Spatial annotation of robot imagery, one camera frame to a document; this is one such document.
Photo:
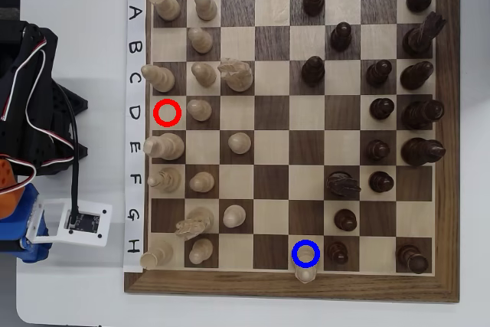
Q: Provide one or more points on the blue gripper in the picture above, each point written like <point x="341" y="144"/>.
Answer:
<point x="15" y="232"/>

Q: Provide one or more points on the light wooden queen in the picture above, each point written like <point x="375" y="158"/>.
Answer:
<point x="305" y="273"/>

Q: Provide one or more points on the black and orange robot arm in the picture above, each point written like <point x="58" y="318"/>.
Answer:
<point x="49" y="74"/>

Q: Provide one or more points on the light wooden rook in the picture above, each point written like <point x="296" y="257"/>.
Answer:
<point x="168" y="7"/>
<point x="161" y="254"/>

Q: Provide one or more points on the light wooden bishop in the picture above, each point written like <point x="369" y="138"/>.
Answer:
<point x="168" y="180"/>
<point x="162" y="80"/>

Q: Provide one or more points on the light wooden king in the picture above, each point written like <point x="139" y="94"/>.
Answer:
<point x="168" y="146"/>

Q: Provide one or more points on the light wooden knight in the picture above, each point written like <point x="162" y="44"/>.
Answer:
<point x="239" y="76"/>
<point x="199" y="220"/>

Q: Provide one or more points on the light wooden pawn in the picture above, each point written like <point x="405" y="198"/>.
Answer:
<point x="240" y="143"/>
<point x="202" y="182"/>
<point x="200" y="110"/>
<point x="234" y="216"/>
<point x="206" y="7"/>
<point x="204" y="75"/>
<point x="201" y="250"/>
<point x="201" y="41"/>

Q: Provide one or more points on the white paper strip with letters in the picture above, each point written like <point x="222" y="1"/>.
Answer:
<point x="134" y="30"/>

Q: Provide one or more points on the wooden chessboard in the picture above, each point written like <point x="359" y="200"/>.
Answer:
<point x="272" y="112"/>

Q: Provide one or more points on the dark wooden pawn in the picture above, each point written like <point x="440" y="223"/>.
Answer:
<point x="345" y="220"/>
<point x="381" y="182"/>
<point x="378" y="73"/>
<point x="378" y="150"/>
<point x="313" y="72"/>
<point x="337" y="253"/>
<point x="340" y="38"/>
<point x="382" y="108"/>
<point x="314" y="1"/>

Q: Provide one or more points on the dark wooden knight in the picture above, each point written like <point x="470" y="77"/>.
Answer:
<point x="342" y="186"/>
<point x="419" y="38"/>

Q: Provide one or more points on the dark wooden king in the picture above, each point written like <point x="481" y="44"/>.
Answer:
<point x="421" y="151"/>

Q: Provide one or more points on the dark wooden queen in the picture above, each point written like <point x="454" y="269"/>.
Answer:
<point x="421" y="114"/>

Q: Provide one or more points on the dark wooden bishop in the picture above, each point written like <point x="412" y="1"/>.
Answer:
<point x="415" y="76"/>

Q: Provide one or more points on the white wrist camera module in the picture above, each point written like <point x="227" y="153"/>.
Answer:
<point x="103" y="227"/>

